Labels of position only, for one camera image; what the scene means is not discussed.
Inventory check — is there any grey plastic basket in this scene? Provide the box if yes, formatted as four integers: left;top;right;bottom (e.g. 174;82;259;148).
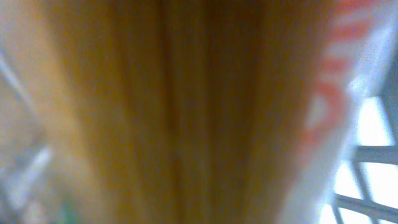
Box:
320;59;397;224

